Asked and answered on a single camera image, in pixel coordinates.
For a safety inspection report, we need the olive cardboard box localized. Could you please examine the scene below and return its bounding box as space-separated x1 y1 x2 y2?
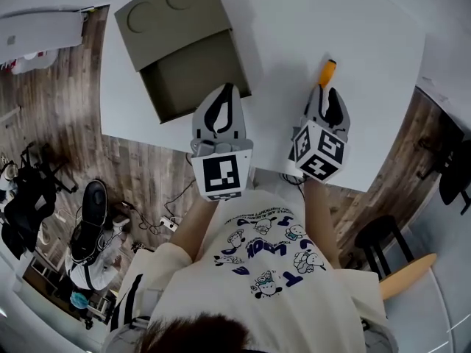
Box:
113 0 253 125

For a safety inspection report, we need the black cable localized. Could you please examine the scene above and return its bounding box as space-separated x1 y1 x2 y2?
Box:
281 173 306 198

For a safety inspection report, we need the black round stool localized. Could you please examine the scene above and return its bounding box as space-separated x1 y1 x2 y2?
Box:
354 214 416 281

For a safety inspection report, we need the person's right forearm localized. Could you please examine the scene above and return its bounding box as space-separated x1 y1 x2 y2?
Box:
302 176 341 268

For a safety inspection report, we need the person's left forearm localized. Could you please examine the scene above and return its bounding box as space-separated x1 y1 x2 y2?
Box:
170 195 222 263

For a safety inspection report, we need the black swivel chair with bags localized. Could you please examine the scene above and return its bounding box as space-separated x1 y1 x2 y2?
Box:
0 141 79 260

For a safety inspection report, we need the orange carrot-shaped object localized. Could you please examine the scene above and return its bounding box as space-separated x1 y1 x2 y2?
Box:
317 60 338 88

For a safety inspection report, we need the white power strip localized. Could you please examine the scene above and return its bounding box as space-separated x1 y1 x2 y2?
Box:
159 215 180 232

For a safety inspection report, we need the light wooden chair seat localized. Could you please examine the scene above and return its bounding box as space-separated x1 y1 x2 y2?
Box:
378 253 438 301

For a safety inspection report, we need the black office chair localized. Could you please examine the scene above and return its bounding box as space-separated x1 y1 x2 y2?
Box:
437 138 471 217

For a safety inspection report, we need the cream printed shirt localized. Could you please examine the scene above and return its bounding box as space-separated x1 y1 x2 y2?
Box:
109 188 392 353

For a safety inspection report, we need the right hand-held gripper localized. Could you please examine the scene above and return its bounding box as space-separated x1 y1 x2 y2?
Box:
288 85 352 183

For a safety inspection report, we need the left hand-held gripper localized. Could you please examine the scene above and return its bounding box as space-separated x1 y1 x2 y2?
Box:
190 82 254 202

